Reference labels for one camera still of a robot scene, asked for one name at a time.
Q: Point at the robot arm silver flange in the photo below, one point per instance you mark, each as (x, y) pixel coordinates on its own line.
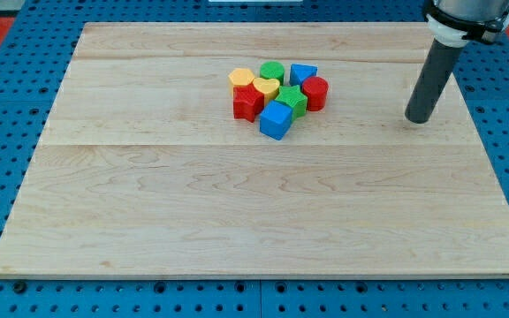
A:
(455, 23)

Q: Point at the yellow heart block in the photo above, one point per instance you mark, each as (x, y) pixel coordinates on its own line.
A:
(268, 87)

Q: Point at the blue triangle block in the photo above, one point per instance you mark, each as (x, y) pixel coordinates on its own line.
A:
(300, 72)

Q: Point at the blue cube block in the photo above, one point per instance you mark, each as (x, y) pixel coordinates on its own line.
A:
(275, 120)

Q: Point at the red star block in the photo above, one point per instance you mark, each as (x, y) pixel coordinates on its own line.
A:
(248, 102)

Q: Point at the green star block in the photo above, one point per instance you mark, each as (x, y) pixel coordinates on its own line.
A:
(295, 99)

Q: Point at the yellow hexagon block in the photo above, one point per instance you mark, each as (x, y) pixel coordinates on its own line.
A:
(240, 77)

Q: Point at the green cylinder block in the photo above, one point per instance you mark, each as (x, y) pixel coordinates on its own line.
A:
(272, 70)

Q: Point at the red cylinder block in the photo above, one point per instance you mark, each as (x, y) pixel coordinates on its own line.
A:
(315, 88)

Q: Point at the light wooden board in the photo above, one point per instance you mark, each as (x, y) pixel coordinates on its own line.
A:
(142, 172)

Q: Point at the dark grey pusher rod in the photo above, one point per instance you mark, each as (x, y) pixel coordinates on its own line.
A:
(432, 80)

